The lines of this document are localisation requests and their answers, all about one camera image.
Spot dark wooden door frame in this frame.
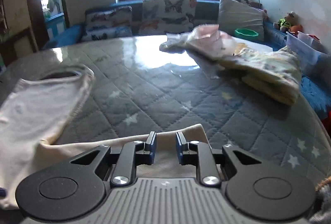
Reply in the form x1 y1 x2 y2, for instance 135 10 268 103
24 0 71 52

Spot teddy bear toy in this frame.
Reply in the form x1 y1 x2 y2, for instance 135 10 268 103
273 12 298 33

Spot hanging grey clothes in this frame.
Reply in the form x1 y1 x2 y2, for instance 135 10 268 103
48 0 62 13

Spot pink garment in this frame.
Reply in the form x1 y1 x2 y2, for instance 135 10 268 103
160 24 239 59

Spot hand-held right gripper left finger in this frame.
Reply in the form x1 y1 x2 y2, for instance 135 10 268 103
70 131 157 187

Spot white t-shirt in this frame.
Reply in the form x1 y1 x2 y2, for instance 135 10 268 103
0 64 210 212

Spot square butterfly print cushion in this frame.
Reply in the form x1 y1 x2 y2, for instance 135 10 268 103
138 0 197 35

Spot blue sofa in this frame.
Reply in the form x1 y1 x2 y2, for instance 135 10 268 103
43 0 331 122

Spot grey quilted star table cover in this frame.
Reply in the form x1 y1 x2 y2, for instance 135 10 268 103
0 35 331 224

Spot blue kitchen cabinet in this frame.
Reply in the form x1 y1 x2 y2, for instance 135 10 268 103
43 13 65 41

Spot grey pillow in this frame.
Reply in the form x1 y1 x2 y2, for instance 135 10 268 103
217 0 267 42

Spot green plastic bowl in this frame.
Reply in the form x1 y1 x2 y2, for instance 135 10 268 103
234 28 260 38

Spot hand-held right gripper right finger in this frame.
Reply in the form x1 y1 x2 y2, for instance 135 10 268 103
175 131 262 187

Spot yellow floral garment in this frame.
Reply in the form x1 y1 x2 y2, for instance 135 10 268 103
220 45 303 106

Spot clear plastic storage box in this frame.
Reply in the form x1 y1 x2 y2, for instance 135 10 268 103
285 31 329 75

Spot grey fuzzy cloth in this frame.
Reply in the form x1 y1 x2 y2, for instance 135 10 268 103
309 176 331 224

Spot wide butterfly print cushion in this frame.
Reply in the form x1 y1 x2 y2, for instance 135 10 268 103
82 6 134 42

